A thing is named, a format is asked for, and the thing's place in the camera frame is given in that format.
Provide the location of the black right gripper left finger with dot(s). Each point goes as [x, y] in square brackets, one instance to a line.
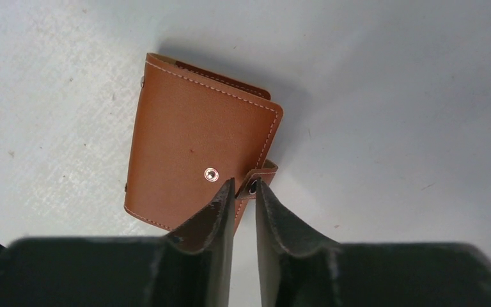
[189, 266]

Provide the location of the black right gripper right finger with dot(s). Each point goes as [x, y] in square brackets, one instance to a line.
[299, 266]

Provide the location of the brown leather card holder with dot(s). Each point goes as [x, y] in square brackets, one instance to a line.
[195, 129]

